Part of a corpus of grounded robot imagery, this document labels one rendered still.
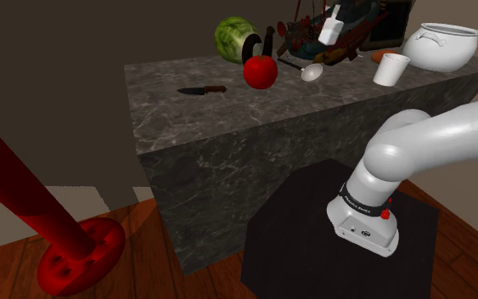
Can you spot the orange round fruit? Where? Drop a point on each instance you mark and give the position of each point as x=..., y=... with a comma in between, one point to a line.
x=380, y=55

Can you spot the white cup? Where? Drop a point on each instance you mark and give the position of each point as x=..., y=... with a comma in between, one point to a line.
x=389, y=70

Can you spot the green cabbage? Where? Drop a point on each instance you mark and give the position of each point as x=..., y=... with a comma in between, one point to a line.
x=231, y=38

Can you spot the white bottle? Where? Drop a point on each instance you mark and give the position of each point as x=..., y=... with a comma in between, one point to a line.
x=330, y=31

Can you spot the dark framed board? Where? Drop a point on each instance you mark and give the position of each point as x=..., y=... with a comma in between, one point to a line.
x=391, y=25

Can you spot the black robot stand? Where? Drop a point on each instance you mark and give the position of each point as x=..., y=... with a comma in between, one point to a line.
x=300, y=240

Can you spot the red pole with round base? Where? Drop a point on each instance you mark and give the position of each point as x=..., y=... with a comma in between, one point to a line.
x=19, y=194

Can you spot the black curved object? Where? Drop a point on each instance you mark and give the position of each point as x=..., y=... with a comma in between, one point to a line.
x=248, y=46

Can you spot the model sailing ship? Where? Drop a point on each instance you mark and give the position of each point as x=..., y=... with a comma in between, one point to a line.
x=304, y=37

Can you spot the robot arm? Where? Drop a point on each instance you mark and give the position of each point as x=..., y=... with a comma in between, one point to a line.
x=425, y=141

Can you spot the red apple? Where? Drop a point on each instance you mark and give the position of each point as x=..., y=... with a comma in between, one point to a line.
x=260, y=73

